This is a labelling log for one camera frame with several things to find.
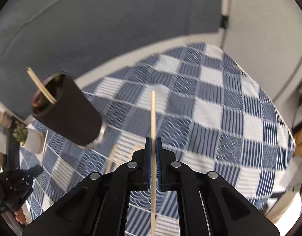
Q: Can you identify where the person's hand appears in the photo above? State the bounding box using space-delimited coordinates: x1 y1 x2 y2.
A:
14 209 27 226

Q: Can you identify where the black side shelf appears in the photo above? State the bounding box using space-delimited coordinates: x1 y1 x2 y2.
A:
0 117 20 170

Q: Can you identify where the small potted succulent plant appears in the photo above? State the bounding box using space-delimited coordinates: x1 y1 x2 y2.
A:
13 121 44 154

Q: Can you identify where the black cylindrical utensil holder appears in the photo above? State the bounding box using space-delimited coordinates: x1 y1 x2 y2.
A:
31 71 107 149

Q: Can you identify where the blue patterned tablecloth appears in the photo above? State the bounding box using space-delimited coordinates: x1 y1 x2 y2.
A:
30 43 295 235

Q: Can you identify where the grey fabric backdrop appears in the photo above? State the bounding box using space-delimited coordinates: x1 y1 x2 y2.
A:
0 0 221 119

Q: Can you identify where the white board panel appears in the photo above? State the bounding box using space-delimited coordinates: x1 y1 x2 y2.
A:
223 0 302 104

